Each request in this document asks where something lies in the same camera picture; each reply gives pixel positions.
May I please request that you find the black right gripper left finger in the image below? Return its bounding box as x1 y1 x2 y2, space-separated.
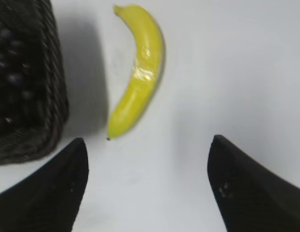
0 138 89 232

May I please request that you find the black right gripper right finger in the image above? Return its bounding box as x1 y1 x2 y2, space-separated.
207 135 300 232

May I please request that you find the dark red grape bunch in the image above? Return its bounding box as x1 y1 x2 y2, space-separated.
0 19 44 134

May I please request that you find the black woven plastic basket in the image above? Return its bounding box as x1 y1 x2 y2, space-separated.
0 0 69 165

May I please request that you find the yellow banana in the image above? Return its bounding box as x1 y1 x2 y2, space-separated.
107 4 164 139

